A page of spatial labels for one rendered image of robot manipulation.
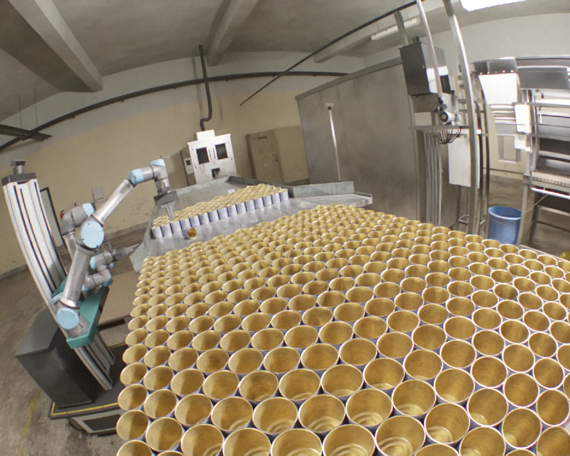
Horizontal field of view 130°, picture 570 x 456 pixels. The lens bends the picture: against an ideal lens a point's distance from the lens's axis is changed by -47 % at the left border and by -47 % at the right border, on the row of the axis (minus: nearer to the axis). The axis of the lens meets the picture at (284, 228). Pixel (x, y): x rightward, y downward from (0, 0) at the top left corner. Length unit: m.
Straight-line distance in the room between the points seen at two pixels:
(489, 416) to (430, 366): 0.15
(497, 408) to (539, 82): 2.68
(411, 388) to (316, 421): 0.17
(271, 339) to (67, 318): 1.01
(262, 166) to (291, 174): 1.31
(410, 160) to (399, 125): 0.43
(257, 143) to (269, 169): 0.92
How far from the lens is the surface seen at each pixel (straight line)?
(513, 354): 0.55
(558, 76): 2.86
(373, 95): 3.35
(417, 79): 2.63
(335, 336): 0.56
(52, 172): 8.61
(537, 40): 8.44
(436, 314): 0.60
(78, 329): 1.50
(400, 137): 3.10
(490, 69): 3.01
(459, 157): 3.04
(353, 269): 0.74
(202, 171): 6.30
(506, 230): 3.10
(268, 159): 7.88
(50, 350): 1.75
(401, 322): 0.58
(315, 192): 1.99
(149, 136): 7.78
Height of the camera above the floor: 1.54
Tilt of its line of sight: 19 degrees down
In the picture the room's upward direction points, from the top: 10 degrees counter-clockwise
